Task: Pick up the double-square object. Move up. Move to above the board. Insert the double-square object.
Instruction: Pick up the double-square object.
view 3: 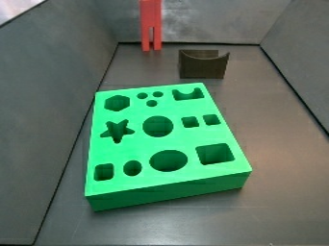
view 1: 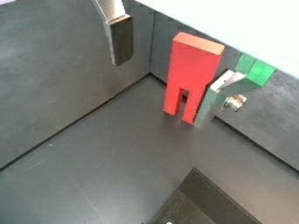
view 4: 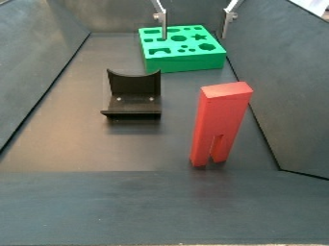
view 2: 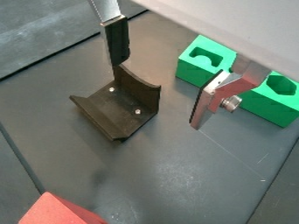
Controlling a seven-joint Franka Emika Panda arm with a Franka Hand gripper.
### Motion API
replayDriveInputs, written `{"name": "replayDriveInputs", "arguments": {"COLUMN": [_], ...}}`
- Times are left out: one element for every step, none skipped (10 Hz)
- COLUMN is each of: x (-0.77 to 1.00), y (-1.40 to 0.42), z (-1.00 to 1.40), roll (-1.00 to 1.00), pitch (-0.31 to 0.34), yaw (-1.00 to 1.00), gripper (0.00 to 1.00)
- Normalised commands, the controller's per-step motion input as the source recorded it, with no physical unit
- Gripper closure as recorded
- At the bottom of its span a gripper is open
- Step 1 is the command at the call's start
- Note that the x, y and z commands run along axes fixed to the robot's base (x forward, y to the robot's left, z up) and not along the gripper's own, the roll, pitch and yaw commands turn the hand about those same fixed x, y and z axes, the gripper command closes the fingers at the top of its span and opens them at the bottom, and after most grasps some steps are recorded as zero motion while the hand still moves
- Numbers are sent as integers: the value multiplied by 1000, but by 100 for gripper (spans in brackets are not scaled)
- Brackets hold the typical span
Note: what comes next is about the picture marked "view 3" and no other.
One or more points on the red double-square peg object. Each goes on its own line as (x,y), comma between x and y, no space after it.
(151,24)

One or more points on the green shape-sorter board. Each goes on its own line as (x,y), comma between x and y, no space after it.
(160,145)

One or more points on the dark olive arch block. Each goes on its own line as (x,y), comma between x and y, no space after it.
(202,64)

